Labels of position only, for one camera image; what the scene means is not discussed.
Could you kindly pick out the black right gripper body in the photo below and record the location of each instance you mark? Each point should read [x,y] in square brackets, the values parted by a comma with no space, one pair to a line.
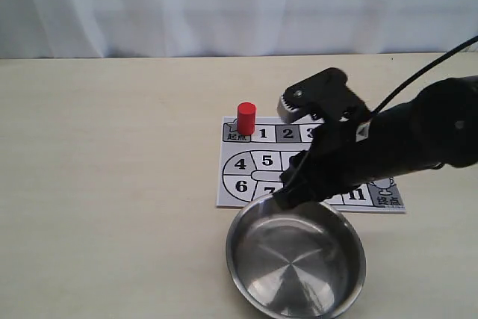
[340,159]

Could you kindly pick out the red cylinder game piece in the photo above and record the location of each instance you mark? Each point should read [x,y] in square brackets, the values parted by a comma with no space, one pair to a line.
[246,118]

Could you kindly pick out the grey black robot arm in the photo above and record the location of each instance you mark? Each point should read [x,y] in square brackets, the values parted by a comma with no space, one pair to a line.
[446,119]

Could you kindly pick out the printed paper game board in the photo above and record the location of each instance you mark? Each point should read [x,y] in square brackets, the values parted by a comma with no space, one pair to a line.
[250,167]

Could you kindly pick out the stainless steel bowl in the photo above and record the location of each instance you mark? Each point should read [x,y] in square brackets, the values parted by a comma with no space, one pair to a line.
[305,262]

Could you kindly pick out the white backdrop curtain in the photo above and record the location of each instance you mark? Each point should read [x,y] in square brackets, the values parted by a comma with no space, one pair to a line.
[200,28]

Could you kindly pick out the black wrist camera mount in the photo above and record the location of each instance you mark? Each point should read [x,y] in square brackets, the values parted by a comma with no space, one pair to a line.
[325,96]

